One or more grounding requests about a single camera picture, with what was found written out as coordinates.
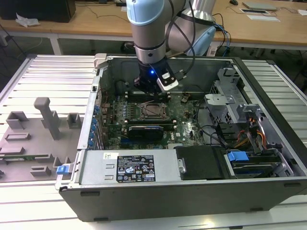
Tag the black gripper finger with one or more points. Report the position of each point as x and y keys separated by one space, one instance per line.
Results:
x=163 y=95
x=138 y=82

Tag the silver square CPU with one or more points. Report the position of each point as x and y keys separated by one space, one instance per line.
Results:
x=153 y=109

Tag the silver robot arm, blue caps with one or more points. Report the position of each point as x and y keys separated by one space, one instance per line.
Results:
x=148 y=36

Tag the black RAM slot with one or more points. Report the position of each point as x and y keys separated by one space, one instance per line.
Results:
x=151 y=124
x=131 y=94
x=132 y=98
x=151 y=121

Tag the CPU socket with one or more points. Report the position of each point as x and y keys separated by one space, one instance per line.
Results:
x=139 y=113

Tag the blue expansion slot clip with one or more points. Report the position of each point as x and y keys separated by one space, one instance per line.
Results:
x=92 y=133
x=97 y=109
x=94 y=123
x=90 y=143

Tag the black cylindrical part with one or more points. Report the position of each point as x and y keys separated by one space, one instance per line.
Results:
x=120 y=87

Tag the green motherboard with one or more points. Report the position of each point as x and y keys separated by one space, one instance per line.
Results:
x=184 y=127

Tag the black graphics card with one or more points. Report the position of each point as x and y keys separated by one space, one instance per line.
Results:
x=145 y=133

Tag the gray case release latch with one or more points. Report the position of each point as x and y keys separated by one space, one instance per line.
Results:
x=100 y=61

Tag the silver metal drive cage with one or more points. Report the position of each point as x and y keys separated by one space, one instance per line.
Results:
x=223 y=103

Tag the white power adapter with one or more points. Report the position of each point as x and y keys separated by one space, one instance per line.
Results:
x=212 y=50

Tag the wooden desk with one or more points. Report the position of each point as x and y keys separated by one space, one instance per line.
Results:
x=96 y=26

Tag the black power adapter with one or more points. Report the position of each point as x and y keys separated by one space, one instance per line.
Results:
x=121 y=4

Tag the black plastic shroud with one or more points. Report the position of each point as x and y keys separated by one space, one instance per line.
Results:
x=199 y=163

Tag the silver power supply with label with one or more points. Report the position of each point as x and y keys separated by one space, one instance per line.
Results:
x=96 y=167

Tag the black open PC case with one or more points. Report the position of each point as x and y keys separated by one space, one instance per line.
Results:
x=168 y=203

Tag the black computer mouse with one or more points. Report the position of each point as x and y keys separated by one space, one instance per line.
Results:
x=233 y=2

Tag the gray parts rack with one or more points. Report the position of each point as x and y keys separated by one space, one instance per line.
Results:
x=36 y=134

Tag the blue plastic latch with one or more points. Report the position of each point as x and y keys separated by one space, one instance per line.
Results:
x=62 y=170

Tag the black computer tower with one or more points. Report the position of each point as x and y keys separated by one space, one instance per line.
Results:
x=43 y=9

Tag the crumpled white paper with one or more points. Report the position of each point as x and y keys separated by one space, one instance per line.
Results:
x=25 y=21

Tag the green RAM stick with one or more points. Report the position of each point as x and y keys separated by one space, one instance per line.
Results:
x=31 y=157

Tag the gray laptop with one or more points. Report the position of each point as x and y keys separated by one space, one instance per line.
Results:
x=260 y=5

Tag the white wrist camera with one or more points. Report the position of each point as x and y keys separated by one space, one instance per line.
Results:
x=168 y=83

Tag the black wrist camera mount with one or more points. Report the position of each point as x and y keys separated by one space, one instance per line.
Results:
x=163 y=69

